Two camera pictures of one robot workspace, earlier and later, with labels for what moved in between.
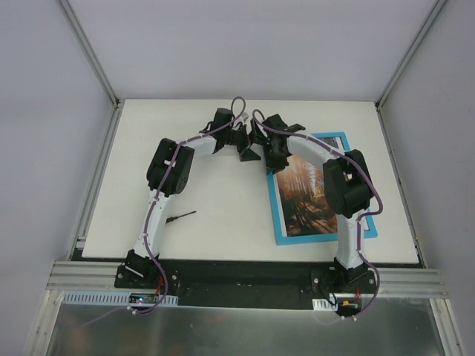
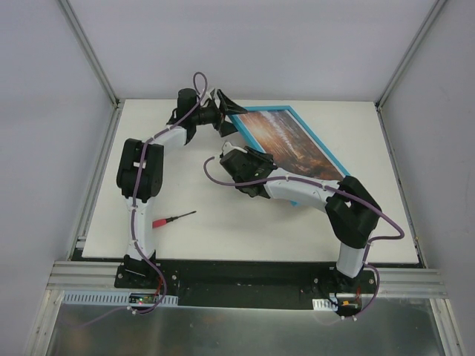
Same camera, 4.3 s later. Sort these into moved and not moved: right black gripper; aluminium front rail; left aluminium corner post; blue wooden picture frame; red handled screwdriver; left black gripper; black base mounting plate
Moved: blue wooden picture frame; left black gripper; right black gripper
Not moved: red handled screwdriver; black base mounting plate; left aluminium corner post; aluminium front rail
